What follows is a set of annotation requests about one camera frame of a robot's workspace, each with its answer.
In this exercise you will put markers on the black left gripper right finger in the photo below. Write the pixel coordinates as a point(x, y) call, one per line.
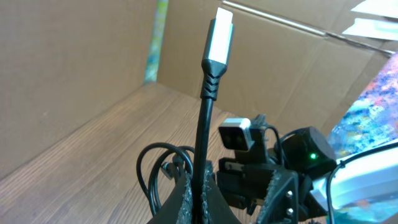
point(214, 208)

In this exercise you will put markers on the cardboard wall panel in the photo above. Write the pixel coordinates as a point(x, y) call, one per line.
point(65, 62)

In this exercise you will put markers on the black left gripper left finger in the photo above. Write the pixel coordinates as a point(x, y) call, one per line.
point(177, 209)

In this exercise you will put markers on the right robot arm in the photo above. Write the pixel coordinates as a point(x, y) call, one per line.
point(307, 152)

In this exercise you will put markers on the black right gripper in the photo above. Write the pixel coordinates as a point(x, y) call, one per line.
point(254, 178)

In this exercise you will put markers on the colourful painted cloth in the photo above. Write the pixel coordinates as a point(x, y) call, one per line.
point(372, 119)

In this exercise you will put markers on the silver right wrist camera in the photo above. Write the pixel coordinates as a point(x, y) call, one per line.
point(235, 134)

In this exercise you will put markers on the white paper sheets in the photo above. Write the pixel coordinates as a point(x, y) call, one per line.
point(376, 19)

